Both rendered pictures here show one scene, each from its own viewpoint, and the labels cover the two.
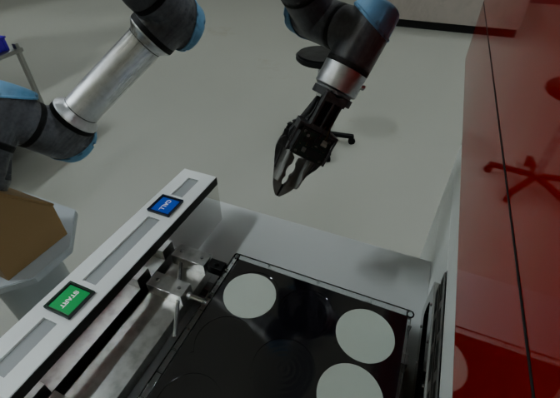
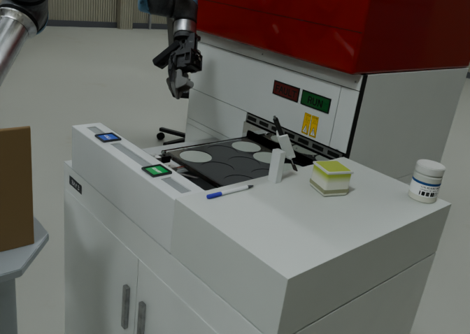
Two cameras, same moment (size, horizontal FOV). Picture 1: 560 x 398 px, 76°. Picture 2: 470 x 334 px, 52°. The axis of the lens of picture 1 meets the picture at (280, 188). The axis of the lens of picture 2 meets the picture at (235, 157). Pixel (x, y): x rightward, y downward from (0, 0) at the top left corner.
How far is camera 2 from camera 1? 1.32 m
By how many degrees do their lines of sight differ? 59
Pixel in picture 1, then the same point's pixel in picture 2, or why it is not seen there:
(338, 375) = (258, 156)
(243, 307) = (202, 159)
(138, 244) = (133, 150)
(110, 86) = (8, 65)
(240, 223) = not seen: hidden behind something
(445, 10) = not seen: outside the picture
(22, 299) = (8, 292)
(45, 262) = (36, 226)
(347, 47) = (190, 12)
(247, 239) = not seen: hidden behind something
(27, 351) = (179, 186)
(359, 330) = (243, 146)
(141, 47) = (25, 30)
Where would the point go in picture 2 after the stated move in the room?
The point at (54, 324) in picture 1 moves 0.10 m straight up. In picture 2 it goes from (168, 178) to (171, 140)
